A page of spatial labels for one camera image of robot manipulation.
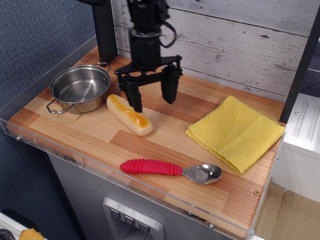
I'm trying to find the yellow black object bottom left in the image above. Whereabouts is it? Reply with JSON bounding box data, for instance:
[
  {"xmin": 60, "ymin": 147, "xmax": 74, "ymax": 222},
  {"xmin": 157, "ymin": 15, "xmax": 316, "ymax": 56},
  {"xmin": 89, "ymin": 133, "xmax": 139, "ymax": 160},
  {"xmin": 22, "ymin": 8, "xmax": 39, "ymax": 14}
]
[{"xmin": 0, "ymin": 226, "xmax": 43, "ymax": 240}]

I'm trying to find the clear acrylic table guard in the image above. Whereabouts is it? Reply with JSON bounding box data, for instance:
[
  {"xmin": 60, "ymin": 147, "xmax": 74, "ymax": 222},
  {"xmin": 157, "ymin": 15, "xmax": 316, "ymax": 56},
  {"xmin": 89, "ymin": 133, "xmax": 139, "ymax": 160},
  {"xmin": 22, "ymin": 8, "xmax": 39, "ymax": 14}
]
[{"xmin": 7, "ymin": 36, "xmax": 289, "ymax": 240}]

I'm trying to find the grey cabinet with buttons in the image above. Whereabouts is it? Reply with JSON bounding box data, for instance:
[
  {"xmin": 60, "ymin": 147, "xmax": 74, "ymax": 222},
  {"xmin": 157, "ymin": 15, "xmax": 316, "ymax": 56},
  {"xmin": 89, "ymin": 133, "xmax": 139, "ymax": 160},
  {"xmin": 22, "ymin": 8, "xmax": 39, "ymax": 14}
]
[{"xmin": 49, "ymin": 155, "xmax": 228, "ymax": 240}]

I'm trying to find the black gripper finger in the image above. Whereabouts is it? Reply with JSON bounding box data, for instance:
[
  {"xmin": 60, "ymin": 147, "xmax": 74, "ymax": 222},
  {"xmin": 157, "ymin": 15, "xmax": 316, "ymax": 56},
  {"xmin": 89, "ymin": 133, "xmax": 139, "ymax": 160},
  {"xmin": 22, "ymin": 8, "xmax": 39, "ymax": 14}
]
[
  {"xmin": 161, "ymin": 66, "xmax": 180, "ymax": 104},
  {"xmin": 124, "ymin": 81, "xmax": 142, "ymax": 113}
]

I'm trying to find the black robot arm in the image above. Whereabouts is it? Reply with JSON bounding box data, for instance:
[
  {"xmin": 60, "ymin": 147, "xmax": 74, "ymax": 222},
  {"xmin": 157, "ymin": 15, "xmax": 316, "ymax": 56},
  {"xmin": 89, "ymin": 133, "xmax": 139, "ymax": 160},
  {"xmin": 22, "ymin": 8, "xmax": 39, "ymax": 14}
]
[{"xmin": 85, "ymin": 0, "xmax": 182, "ymax": 113}]

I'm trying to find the yellow folded cloth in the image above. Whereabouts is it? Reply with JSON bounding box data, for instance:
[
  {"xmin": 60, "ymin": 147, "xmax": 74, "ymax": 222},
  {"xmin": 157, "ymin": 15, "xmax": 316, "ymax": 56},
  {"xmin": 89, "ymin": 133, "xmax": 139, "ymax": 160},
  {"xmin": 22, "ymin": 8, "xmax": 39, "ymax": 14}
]
[{"xmin": 185, "ymin": 95, "xmax": 285, "ymax": 175}]

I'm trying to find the left black frame post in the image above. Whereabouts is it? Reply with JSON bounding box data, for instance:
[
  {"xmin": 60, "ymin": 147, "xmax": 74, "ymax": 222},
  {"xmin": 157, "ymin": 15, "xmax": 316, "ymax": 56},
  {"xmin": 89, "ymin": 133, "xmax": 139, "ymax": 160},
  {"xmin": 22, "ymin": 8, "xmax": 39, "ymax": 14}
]
[{"xmin": 92, "ymin": 0, "xmax": 118, "ymax": 63}]

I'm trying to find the red handled metal spoon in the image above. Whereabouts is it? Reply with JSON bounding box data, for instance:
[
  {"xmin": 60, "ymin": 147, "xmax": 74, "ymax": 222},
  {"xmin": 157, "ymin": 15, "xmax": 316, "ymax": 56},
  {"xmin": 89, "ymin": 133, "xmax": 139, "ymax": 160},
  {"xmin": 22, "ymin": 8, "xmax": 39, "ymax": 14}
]
[{"xmin": 120, "ymin": 159, "xmax": 222, "ymax": 185}]

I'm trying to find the right black frame post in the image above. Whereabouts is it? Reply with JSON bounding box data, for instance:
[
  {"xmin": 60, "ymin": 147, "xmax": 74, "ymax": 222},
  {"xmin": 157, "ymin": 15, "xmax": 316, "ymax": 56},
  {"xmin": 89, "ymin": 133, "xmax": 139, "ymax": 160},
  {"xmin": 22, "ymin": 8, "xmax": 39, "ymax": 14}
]
[{"xmin": 279, "ymin": 8, "xmax": 320, "ymax": 124}]

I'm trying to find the white ribbed side unit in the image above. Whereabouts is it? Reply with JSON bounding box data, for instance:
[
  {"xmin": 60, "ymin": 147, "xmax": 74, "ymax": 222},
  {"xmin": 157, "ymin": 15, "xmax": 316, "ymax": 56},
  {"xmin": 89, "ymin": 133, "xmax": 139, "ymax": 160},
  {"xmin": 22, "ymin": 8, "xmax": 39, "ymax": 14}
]
[{"xmin": 271, "ymin": 93, "xmax": 320, "ymax": 202}]

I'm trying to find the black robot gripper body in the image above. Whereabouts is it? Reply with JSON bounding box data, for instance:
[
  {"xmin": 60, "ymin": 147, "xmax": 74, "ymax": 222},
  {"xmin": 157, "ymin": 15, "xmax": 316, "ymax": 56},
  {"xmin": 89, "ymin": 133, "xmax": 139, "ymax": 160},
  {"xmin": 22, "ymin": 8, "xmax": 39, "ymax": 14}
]
[{"xmin": 114, "ymin": 31, "xmax": 184, "ymax": 92}]

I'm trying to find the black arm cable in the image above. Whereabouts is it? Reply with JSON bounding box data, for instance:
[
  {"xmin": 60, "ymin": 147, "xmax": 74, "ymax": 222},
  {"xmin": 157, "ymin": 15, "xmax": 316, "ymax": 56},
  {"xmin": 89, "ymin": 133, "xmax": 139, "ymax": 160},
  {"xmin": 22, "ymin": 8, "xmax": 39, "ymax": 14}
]
[{"xmin": 159, "ymin": 19, "xmax": 177, "ymax": 49}]

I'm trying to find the toy bread loaf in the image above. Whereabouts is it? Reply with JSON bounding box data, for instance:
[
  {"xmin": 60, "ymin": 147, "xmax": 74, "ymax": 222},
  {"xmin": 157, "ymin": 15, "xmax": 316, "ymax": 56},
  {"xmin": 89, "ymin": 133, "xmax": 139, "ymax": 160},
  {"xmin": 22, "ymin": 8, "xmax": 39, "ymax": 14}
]
[{"xmin": 106, "ymin": 94, "xmax": 153, "ymax": 137}]

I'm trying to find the black frame post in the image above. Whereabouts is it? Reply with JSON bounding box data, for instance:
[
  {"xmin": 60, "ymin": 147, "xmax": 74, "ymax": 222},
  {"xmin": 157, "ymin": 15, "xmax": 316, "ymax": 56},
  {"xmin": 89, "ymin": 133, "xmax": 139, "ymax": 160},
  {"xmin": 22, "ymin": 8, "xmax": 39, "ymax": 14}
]
[
  {"xmin": 92, "ymin": 0, "xmax": 118, "ymax": 63},
  {"xmin": 279, "ymin": 8, "xmax": 320, "ymax": 124}
]

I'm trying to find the small steel pot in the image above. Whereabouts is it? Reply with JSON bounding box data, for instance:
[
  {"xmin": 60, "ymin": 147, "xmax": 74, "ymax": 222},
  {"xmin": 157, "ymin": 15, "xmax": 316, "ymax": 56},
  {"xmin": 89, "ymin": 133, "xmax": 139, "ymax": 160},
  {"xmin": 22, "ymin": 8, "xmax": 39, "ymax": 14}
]
[{"xmin": 46, "ymin": 62, "xmax": 112, "ymax": 114}]

